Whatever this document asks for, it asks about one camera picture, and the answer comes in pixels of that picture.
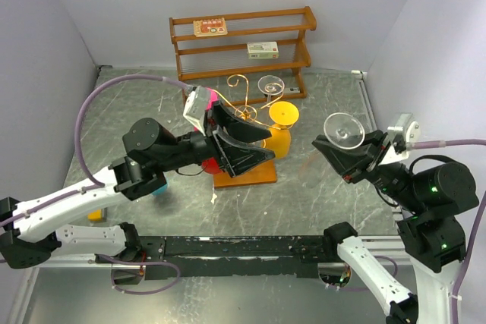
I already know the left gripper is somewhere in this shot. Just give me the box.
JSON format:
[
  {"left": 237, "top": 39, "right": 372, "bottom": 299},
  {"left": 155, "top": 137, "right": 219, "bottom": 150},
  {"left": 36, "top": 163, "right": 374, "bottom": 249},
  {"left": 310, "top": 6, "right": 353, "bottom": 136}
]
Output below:
[{"left": 156, "top": 99, "right": 276, "bottom": 178}]

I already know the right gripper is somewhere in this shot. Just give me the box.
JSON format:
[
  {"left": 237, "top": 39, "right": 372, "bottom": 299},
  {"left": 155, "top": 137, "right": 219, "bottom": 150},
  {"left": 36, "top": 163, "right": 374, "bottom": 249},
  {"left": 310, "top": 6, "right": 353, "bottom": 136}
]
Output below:
[{"left": 313, "top": 127, "right": 427, "bottom": 212}]

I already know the clear wine glass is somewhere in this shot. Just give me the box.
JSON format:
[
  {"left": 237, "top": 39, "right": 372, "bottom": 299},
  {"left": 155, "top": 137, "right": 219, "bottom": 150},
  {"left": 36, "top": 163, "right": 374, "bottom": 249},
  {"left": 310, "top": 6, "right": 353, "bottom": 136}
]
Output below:
[{"left": 297, "top": 112, "right": 366, "bottom": 190}]

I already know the red wine glass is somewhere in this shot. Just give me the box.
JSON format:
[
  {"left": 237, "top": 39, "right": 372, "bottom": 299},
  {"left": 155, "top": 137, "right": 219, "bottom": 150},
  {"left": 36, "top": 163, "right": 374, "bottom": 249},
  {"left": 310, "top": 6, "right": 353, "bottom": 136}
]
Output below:
[{"left": 201, "top": 158, "right": 222, "bottom": 175}]

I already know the yellow wine glass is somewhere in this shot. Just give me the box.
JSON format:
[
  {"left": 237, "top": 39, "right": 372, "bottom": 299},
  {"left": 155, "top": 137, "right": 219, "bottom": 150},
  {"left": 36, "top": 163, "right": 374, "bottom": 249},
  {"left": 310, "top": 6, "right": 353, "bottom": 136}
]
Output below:
[{"left": 262, "top": 101, "right": 299, "bottom": 159}]

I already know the pink wine glass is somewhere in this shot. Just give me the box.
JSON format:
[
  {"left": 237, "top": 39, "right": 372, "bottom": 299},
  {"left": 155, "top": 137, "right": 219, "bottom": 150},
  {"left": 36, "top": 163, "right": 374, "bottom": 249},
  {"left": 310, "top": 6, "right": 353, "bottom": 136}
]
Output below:
[{"left": 190, "top": 88, "right": 219, "bottom": 134}]

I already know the frosted clear tall glass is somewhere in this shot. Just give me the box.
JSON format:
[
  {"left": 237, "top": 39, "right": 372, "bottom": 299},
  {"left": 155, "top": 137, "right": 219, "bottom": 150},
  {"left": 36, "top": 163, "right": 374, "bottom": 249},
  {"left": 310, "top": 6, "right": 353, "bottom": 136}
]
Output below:
[{"left": 257, "top": 75, "right": 285, "bottom": 104}]

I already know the blue wine glass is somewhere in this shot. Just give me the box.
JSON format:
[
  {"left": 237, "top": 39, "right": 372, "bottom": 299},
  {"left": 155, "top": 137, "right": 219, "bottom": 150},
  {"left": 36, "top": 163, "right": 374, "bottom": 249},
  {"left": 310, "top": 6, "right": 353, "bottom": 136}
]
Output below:
[{"left": 151, "top": 184, "right": 168, "bottom": 197}]

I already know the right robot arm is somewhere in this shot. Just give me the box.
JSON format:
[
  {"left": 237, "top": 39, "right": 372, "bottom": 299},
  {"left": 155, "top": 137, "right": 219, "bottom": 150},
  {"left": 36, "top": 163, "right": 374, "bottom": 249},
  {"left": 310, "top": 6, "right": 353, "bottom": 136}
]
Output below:
[{"left": 312, "top": 131, "right": 485, "bottom": 323}]

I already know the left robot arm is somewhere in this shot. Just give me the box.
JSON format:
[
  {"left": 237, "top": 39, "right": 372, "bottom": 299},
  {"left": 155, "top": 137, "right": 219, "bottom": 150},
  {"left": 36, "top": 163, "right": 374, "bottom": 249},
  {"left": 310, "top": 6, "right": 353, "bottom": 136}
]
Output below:
[{"left": 1, "top": 102, "right": 275, "bottom": 269}]

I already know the gold wine glass rack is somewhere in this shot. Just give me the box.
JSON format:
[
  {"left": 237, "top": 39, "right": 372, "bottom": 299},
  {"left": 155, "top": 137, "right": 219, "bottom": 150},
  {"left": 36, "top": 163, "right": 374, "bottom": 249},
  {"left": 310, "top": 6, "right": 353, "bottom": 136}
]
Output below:
[{"left": 213, "top": 74, "right": 284, "bottom": 189}]

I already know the wooden shelf rack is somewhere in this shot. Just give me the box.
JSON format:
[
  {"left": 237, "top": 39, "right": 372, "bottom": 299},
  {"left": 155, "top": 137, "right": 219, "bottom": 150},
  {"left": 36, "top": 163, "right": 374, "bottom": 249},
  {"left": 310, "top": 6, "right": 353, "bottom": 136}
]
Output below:
[{"left": 169, "top": 5, "right": 317, "bottom": 99}]

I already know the green white small box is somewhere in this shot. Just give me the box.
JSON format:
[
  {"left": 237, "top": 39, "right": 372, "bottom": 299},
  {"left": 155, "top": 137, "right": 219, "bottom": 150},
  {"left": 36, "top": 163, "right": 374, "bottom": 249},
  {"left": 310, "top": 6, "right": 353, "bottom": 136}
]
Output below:
[{"left": 247, "top": 41, "right": 279, "bottom": 59}]

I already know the yellow grey sponge block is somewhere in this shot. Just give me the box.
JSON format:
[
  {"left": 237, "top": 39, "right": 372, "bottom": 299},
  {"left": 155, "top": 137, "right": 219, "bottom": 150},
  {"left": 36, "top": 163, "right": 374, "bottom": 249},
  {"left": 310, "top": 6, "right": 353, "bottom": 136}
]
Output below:
[{"left": 87, "top": 208, "right": 107, "bottom": 222}]

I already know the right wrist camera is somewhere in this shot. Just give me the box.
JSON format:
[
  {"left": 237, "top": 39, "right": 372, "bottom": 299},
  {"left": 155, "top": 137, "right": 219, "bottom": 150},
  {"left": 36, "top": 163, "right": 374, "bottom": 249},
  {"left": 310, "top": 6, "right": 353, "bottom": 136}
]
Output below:
[{"left": 387, "top": 113, "right": 421, "bottom": 156}]

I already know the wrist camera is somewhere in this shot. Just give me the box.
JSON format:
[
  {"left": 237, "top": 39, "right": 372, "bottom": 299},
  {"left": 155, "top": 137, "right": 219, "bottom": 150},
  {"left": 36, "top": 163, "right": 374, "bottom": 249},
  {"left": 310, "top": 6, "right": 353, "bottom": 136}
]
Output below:
[
  {"left": 387, "top": 113, "right": 421, "bottom": 156},
  {"left": 183, "top": 86, "right": 211, "bottom": 134}
]

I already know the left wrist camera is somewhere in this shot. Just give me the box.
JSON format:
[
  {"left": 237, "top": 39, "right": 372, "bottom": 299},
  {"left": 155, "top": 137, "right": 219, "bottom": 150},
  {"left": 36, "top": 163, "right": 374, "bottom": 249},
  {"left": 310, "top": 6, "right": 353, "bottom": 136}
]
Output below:
[{"left": 183, "top": 86, "right": 211, "bottom": 134}]

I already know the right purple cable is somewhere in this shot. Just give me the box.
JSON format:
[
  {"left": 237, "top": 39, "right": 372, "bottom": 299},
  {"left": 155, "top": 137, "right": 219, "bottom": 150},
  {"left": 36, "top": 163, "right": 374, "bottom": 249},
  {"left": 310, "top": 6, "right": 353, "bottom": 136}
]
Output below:
[{"left": 406, "top": 138, "right": 486, "bottom": 324}]

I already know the purple cable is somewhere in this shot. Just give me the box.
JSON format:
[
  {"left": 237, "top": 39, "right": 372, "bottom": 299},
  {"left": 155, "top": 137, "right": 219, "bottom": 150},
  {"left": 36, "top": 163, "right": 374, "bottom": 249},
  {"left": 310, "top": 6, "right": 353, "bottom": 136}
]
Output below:
[
  {"left": 406, "top": 138, "right": 486, "bottom": 324},
  {"left": 0, "top": 74, "right": 198, "bottom": 230}
]

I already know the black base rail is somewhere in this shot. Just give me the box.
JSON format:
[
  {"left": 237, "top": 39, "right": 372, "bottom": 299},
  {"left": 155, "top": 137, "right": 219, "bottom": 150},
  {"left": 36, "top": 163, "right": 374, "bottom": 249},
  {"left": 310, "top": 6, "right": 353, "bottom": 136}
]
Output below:
[{"left": 95, "top": 234, "right": 344, "bottom": 280}]

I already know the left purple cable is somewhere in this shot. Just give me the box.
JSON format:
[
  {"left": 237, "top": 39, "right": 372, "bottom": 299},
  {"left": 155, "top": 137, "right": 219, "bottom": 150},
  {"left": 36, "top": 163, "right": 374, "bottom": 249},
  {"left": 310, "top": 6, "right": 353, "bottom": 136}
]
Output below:
[{"left": 0, "top": 74, "right": 198, "bottom": 230}]

